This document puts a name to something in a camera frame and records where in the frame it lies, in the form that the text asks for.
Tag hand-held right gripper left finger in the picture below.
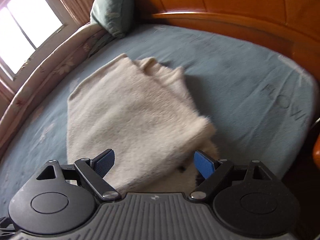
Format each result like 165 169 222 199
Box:
36 149 122 202

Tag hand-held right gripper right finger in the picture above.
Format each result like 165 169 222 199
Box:
189 150 275 202

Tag cream fuzzy sweater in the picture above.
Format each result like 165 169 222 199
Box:
66 53 220 193

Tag folded pink floral quilt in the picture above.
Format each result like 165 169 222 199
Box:
0 22 115 153

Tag orange wooden furniture piece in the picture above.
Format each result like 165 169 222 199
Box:
312 139 320 168

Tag pink patterned curtain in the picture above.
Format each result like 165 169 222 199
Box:
0 77 15 105
47 0 105 27

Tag teal printed pillow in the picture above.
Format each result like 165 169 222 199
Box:
90 0 135 39

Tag window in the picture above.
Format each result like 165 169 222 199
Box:
0 0 68 80

